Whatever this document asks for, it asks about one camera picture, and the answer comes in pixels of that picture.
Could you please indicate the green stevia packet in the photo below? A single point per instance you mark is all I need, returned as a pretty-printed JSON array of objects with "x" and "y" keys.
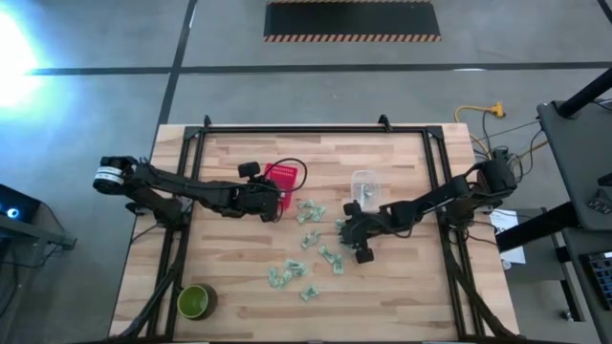
[
  {"x": 319, "y": 213},
  {"x": 339, "y": 223},
  {"x": 285, "y": 278},
  {"x": 326, "y": 251},
  {"x": 315, "y": 235},
  {"x": 365, "y": 192},
  {"x": 309, "y": 292},
  {"x": 306, "y": 204},
  {"x": 273, "y": 278},
  {"x": 301, "y": 218},
  {"x": 304, "y": 242},
  {"x": 296, "y": 266},
  {"x": 338, "y": 264}
]

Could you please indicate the white paper sheet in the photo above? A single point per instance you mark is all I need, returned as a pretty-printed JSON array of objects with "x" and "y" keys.
[{"x": 507, "y": 224}]

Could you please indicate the black pole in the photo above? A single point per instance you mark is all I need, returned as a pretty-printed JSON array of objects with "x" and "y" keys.
[{"x": 585, "y": 94}]

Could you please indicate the grey equipment cart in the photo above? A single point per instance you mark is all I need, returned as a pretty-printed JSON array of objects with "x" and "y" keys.
[{"x": 578, "y": 157}]

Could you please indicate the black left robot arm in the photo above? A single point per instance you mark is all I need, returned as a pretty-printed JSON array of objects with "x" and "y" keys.
[{"x": 167, "y": 184}]

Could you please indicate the black power strip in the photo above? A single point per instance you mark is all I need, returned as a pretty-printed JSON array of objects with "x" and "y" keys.
[{"x": 501, "y": 153}]

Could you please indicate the clear plastic container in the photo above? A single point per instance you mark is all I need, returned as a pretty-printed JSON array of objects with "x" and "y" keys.
[{"x": 358, "y": 179}]

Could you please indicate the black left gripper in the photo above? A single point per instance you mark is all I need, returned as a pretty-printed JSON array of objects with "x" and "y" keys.
[{"x": 253, "y": 198}]

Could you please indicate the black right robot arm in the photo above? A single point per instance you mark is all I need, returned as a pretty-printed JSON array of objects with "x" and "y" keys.
[{"x": 444, "y": 193}]

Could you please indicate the red plastic slotted basket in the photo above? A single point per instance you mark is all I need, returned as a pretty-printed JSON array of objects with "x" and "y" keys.
[{"x": 287, "y": 174}]

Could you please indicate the black keypad device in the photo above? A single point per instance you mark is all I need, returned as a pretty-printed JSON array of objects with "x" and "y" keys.
[{"x": 603, "y": 279}]

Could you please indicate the black box with blue light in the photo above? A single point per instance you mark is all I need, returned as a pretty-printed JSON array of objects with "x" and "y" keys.
[{"x": 19, "y": 205}]

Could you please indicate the black aluminium table frame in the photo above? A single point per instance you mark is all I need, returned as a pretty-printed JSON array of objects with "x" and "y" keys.
[{"x": 311, "y": 129}]

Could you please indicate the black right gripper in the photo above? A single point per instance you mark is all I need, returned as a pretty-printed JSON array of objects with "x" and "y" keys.
[{"x": 365, "y": 229}]

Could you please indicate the green bowl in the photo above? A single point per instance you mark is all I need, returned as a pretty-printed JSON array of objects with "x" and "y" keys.
[{"x": 192, "y": 302}]

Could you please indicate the black hazard-striped floor mat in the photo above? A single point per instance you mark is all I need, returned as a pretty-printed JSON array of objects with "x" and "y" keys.
[{"x": 351, "y": 19}]

